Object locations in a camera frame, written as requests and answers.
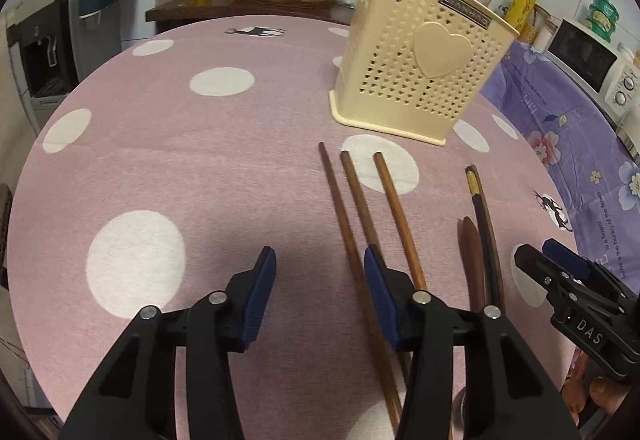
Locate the pink polka dot tablecloth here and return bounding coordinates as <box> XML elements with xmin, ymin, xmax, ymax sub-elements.
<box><xmin>7</xmin><ymin>15</ymin><xmax>581</xmax><ymax>440</ymax></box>

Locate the person's right hand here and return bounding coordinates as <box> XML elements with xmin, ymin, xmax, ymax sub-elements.
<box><xmin>562</xmin><ymin>355</ymin><xmax>631</xmax><ymax>426</ymax></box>

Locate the brown wooden spoon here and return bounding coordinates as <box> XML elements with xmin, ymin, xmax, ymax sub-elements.
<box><xmin>459</xmin><ymin>216</ymin><xmax>487</xmax><ymax>314</ymax></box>

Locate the grey water dispenser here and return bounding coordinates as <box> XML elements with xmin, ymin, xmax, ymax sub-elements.
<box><xmin>5</xmin><ymin>0</ymin><xmax>108</xmax><ymax>106</ymax></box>

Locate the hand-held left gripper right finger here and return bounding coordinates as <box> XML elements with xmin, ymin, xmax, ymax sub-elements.
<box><xmin>364</xmin><ymin>245</ymin><xmax>581</xmax><ymax>440</ymax></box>

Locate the yellow roll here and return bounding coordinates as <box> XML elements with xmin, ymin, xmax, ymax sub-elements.
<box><xmin>507</xmin><ymin>0</ymin><xmax>544</xmax><ymax>44</ymax></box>

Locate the glass jar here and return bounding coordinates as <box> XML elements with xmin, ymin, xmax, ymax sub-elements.
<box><xmin>530</xmin><ymin>5</ymin><xmax>561</xmax><ymax>47</ymax></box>

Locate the purple floral cloth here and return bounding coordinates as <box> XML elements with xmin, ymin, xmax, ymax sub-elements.
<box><xmin>480</xmin><ymin>40</ymin><xmax>640</xmax><ymax>282</ymax></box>

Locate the cream plastic utensil holder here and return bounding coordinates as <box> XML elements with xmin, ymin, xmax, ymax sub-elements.
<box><xmin>329</xmin><ymin>0</ymin><xmax>521</xmax><ymax>146</ymax></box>

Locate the white microwave oven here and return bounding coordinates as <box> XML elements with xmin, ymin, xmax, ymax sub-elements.
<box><xmin>545</xmin><ymin>17</ymin><xmax>640</xmax><ymax>122</ymax></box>

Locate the dark wooden chopstick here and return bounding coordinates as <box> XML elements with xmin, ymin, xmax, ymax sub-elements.
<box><xmin>471</xmin><ymin>165</ymin><xmax>504</xmax><ymax>309</ymax></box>

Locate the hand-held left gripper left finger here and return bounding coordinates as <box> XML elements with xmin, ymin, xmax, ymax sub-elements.
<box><xmin>60</xmin><ymin>246</ymin><xmax>277</xmax><ymax>440</ymax></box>

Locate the dark wooden vanity counter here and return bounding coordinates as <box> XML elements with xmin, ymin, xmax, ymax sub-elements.
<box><xmin>146</xmin><ymin>0</ymin><xmax>352</xmax><ymax>34</ymax></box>

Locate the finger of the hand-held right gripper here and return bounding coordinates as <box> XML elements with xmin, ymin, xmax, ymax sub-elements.
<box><xmin>515</xmin><ymin>244</ymin><xmax>586</xmax><ymax>301</ymax></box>
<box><xmin>542</xmin><ymin>240</ymin><xmax>601</xmax><ymax>278</ymax></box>

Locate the teal hanging tray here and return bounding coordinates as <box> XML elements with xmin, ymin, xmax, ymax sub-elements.
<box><xmin>80</xmin><ymin>0</ymin><xmax>134</xmax><ymax>29</ymax></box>

